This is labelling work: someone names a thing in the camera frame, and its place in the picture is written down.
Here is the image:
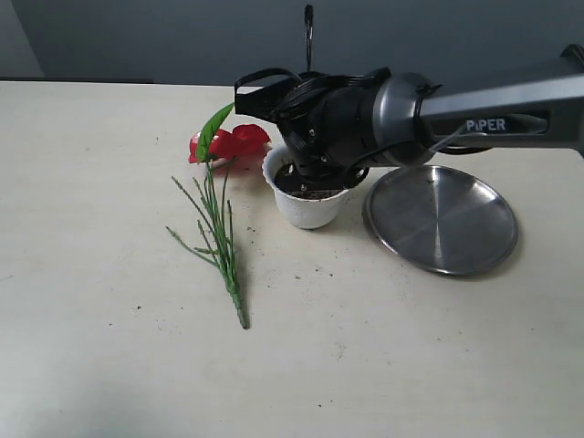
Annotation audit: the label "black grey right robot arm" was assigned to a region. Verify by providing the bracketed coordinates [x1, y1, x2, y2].
[275, 44, 583, 189]

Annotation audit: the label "artificial red flower green stems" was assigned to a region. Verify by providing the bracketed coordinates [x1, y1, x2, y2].
[165, 103, 250, 329]

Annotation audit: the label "white scalloped flower pot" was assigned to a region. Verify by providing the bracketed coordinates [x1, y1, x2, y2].
[262, 146, 349, 230]

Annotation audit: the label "round stainless steel plate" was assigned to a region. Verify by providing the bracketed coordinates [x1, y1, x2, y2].
[362, 165, 519, 276]

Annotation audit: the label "stainless steel spork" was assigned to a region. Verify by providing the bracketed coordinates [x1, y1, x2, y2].
[304, 4, 314, 71]

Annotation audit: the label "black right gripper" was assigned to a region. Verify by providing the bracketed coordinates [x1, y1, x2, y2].
[276, 75, 379, 189]

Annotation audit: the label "dark soil in pot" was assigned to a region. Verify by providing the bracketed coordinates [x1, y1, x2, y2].
[274, 162, 343, 200]

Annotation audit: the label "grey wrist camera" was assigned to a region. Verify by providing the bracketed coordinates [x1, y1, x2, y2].
[235, 82, 292, 123]

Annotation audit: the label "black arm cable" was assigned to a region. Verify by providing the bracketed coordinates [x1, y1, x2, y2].
[234, 67, 393, 92]

